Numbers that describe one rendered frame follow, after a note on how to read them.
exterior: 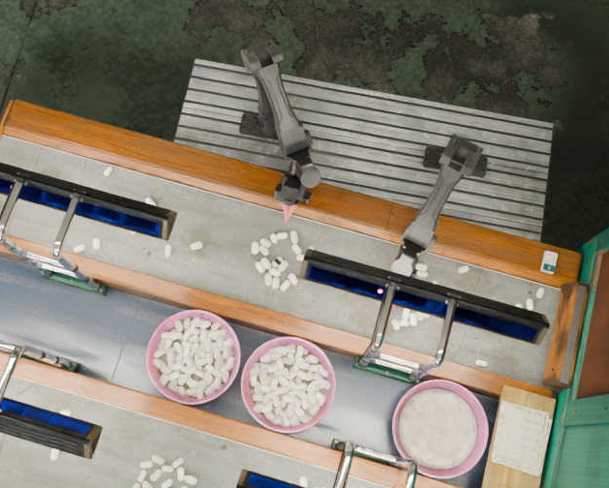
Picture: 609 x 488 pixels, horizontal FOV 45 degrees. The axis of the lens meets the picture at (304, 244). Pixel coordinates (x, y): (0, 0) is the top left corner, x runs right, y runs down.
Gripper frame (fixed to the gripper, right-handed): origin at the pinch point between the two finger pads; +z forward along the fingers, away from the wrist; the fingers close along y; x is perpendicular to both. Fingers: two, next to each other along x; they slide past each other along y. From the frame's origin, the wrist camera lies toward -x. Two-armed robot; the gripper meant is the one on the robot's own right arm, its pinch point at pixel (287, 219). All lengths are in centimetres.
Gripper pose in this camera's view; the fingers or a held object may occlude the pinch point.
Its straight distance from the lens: 215.9
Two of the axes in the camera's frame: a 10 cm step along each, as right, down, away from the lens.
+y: 9.6, 2.7, -0.6
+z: -2.2, 8.8, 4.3
